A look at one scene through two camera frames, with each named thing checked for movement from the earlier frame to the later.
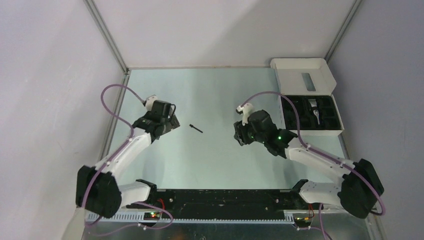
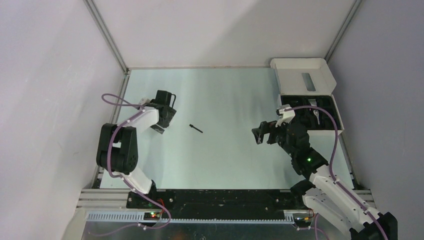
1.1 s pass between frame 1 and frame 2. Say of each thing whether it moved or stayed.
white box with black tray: stayed
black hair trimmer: stayed
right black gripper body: moved
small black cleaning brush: stayed
